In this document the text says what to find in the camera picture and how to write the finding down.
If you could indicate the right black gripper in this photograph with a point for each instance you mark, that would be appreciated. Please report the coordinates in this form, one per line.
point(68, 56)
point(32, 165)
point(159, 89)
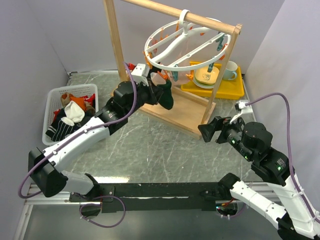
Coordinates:
point(218, 122)

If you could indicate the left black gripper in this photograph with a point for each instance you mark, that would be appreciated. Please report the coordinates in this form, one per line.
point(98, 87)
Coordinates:
point(154, 92)

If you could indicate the dark green dotted sock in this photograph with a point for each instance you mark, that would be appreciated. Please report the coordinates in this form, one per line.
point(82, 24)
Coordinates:
point(166, 100)

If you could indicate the orange sock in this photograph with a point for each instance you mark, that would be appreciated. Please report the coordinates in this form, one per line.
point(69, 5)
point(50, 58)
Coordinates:
point(80, 101)

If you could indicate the white small sock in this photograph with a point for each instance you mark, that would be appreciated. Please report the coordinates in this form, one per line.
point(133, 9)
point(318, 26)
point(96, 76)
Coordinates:
point(73, 114)

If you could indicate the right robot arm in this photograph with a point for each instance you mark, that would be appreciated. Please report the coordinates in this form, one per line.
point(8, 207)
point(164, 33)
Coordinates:
point(252, 141)

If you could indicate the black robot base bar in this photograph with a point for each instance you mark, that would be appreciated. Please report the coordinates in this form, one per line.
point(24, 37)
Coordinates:
point(114, 197)

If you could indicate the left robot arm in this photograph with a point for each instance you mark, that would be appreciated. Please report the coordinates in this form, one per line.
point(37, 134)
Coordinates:
point(47, 167)

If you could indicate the white round clip hanger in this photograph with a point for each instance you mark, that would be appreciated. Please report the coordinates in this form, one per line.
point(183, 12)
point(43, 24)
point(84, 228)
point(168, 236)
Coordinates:
point(164, 35)

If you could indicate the pink sheer sock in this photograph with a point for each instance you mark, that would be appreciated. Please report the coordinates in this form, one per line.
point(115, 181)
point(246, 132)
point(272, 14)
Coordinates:
point(173, 56)

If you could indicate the yellow plastic tray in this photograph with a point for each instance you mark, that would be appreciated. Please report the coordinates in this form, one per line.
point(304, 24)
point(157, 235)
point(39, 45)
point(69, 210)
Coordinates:
point(228, 89)

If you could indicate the yellow bowl on plates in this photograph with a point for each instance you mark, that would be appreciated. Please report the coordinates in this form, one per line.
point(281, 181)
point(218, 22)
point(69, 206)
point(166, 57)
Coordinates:
point(206, 78)

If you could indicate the red sock in basket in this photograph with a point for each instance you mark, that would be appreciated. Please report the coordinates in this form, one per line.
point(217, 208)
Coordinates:
point(90, 103)

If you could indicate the pale green mug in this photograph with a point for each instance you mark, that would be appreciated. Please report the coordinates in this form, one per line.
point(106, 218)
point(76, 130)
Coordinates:
point(230, 72)

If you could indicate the argyle tan sock in basket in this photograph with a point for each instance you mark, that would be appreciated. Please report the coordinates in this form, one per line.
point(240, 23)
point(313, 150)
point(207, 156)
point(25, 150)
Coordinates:
point(65, 99)

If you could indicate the white plastic laundry basket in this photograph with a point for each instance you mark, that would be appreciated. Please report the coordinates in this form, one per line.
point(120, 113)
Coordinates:
point(53, 103)

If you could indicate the navy striped sock in basket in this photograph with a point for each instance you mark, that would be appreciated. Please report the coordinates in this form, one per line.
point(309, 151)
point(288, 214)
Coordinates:
point(61, 128)

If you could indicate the wooden hanger rack frame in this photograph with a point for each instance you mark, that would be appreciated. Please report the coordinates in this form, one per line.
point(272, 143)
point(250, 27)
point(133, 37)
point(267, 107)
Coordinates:
point(189, 110)

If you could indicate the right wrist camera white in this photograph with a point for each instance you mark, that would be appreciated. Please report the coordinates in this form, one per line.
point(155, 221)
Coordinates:
point(243, 108)

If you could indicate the aluminium rail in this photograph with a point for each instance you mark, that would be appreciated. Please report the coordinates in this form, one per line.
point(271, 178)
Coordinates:
point(61, 198)

